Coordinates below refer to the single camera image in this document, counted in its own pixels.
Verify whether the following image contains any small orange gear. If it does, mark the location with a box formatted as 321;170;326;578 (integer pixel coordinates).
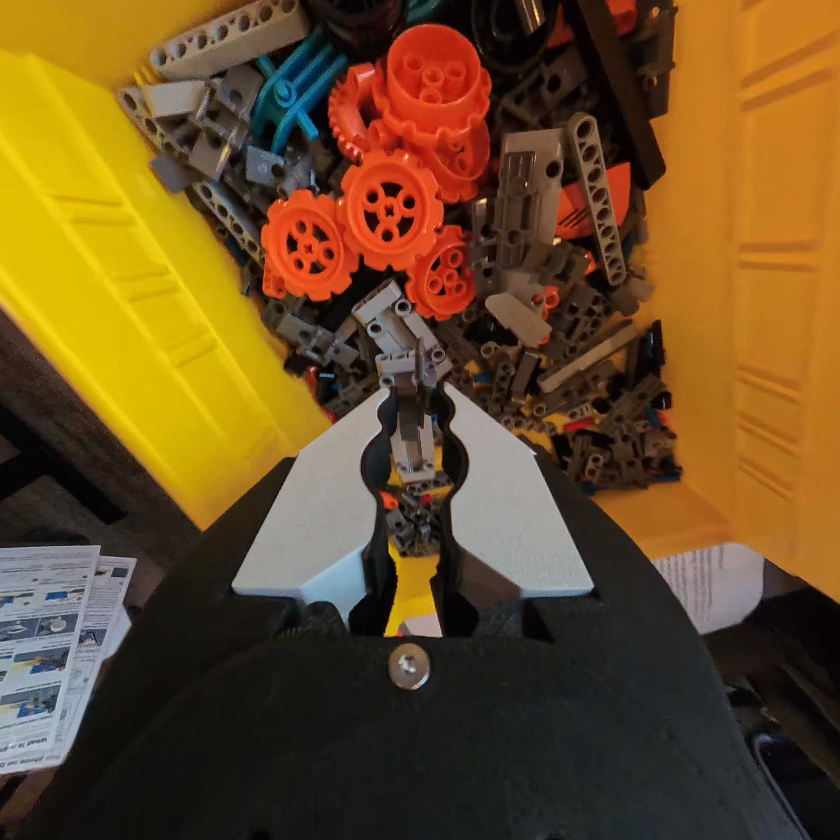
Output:
328;62;378;161

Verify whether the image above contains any illustrated printed leaflet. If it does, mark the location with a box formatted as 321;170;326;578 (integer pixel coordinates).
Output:
0;545;137;778

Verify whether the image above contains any printed paper sheet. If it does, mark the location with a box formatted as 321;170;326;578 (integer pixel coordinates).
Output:
650;541;765;636

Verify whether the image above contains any pile of building brick pieces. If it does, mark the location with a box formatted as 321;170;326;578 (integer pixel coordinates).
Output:
118;0;683;559

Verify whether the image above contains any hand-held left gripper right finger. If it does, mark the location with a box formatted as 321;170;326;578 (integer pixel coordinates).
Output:
430;384;597;636

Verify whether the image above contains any yellow plastic bin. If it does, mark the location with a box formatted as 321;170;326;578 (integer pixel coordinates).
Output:
0;0;840;605

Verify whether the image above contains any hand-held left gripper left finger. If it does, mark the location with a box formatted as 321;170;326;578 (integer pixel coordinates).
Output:
231;386;400;636

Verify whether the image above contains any black small tyre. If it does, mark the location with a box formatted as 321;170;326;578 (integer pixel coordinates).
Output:
307;0;408;63

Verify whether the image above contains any orange toothed wheel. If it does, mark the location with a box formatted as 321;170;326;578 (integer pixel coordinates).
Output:
338;150;444;271
420;121;493;204
260;189;360;303
374;24;493;142
405;225;478;322

